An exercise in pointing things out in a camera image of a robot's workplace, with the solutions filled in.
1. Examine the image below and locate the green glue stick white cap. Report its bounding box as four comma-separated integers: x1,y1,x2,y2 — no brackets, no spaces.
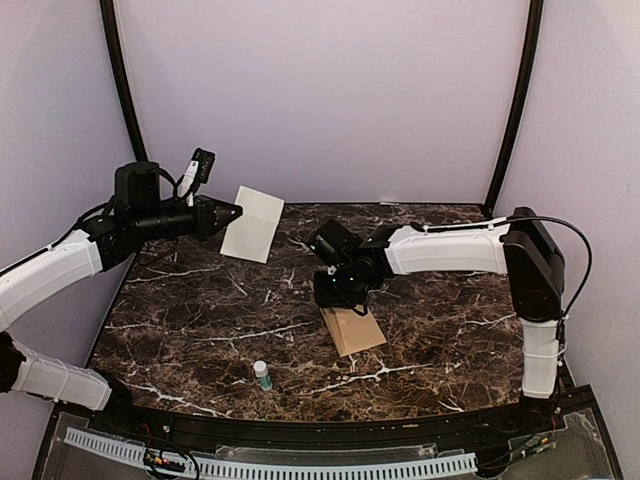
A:
253,360,273,391

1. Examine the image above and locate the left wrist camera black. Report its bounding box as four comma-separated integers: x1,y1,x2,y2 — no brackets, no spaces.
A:
192,148,216,184

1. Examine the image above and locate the black frame post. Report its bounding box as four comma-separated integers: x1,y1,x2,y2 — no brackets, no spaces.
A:
482,0,544,218
99,0,149,162

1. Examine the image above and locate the right black frame post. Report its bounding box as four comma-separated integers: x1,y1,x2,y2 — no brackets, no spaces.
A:
482,0,544,218

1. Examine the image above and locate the brown paper envelope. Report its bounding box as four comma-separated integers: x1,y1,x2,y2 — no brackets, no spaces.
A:
320,308,387,357

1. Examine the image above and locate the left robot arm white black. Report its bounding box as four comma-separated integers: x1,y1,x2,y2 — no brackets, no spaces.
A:
1,149,243,436

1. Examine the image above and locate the white slotted cable duct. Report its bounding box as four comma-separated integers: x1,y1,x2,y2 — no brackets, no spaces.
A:
64,427,477,479

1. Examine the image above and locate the black front rail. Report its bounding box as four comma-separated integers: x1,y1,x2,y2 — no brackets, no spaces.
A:
45,386,606,452

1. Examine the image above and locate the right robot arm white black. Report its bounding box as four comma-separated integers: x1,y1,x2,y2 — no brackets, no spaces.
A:
304,207,573,434

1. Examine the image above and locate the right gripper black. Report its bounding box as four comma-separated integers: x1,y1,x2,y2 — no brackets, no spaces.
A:
314,262,366,308

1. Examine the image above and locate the white letter paper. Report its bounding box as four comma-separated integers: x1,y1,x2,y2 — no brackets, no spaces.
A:
220,186,285,264

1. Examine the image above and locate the left black frame post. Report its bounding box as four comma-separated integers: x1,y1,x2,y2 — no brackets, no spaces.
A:
99,0,149,162

